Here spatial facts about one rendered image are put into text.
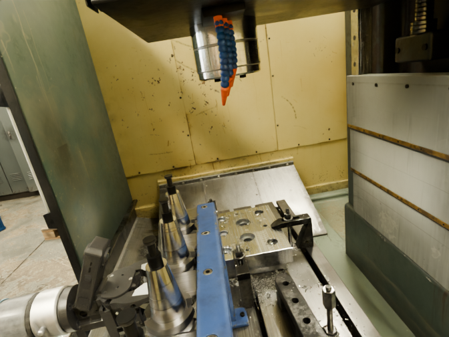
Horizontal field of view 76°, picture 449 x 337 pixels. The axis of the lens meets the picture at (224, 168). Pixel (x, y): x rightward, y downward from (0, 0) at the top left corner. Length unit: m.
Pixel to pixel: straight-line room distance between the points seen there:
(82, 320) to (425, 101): 0.82
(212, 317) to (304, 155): 1.66
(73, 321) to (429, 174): 0.81
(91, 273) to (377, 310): 1.00
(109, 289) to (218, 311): 0.21
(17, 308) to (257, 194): 1.38
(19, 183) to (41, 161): 4.81
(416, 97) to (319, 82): 1.12
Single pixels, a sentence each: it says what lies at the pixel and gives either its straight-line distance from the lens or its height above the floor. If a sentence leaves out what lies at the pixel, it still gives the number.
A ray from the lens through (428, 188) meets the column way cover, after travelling 0.86.
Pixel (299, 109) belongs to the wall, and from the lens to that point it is 1.87.
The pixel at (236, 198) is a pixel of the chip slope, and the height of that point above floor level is 0.77.
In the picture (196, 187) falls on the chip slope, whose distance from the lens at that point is 1.83.
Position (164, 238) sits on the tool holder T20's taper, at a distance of 0.46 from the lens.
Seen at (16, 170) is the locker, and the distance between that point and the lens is 5.87.
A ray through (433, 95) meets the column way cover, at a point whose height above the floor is 1.37.
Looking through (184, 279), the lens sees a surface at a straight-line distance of 0.45.
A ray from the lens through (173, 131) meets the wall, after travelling 1.79.
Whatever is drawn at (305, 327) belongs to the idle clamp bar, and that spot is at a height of 0.96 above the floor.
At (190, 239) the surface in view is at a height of 1.22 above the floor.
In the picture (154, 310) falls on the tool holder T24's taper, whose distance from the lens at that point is 0.38.
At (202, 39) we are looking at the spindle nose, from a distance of 0.70.
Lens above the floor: 1.49
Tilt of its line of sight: 18 degrees down
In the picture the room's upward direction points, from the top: 9 degrees counter-clockwise
